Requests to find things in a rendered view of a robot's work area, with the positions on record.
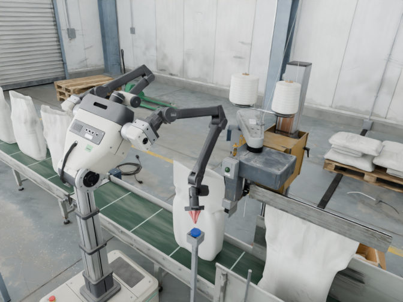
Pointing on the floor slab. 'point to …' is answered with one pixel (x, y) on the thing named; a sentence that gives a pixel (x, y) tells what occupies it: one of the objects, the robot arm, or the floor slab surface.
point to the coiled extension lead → (132, 171)
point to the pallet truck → (147, 96)
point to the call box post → (194, 273)
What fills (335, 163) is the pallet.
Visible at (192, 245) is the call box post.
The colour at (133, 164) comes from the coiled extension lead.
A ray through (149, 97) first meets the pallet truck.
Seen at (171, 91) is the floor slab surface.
